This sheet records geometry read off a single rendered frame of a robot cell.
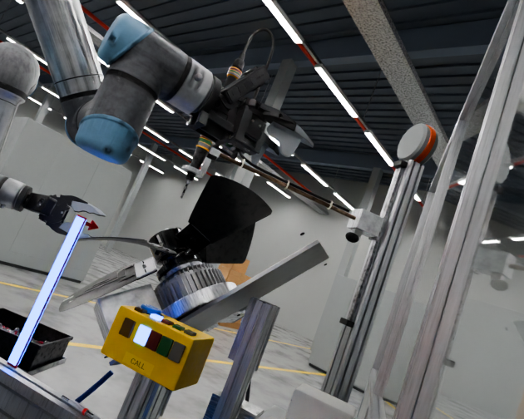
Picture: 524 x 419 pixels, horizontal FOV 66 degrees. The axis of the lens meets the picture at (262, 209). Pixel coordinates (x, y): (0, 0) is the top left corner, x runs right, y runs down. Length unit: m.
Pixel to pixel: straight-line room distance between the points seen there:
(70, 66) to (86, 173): 7.01
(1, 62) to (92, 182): 6.68
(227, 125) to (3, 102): 0.61
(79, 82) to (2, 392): 0.61
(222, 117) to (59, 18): 0.27
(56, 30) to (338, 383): 1.23
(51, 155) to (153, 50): 6.88
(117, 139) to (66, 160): 6.98
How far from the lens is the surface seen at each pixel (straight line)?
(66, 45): 0.71
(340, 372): 1.44
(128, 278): 1.30
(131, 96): 0.58
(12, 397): 0.97
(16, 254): 7.56
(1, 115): 1.11
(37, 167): 7.40
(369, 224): 1.43
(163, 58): 0.61
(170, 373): 0.74
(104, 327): 1.17
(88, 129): 0.58
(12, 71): 1.13
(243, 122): 0.65
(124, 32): 0.60
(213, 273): 1.23
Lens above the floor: 1.20
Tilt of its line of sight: 10 degrees up
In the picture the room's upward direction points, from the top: 21 degrees clockwise
